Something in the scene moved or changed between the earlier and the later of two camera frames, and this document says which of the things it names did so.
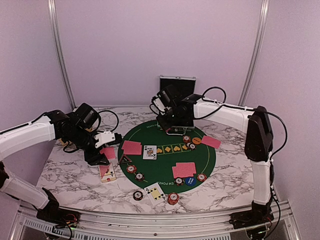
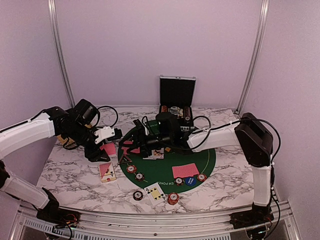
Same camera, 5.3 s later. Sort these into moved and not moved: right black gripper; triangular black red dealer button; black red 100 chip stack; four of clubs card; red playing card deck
Moved: red playing card deck; right black gripper
Not moved: triangular black red dealer button; four of clubs card; black red 100 chip stack
